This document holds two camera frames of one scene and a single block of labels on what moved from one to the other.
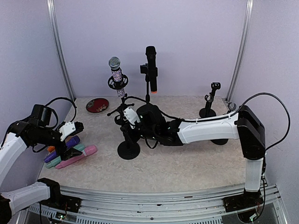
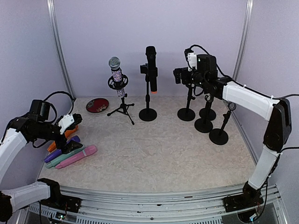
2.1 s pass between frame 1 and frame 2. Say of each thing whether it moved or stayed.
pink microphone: stayed
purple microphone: stayed
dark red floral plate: stayed
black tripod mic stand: stayed
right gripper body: moved
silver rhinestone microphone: stayed
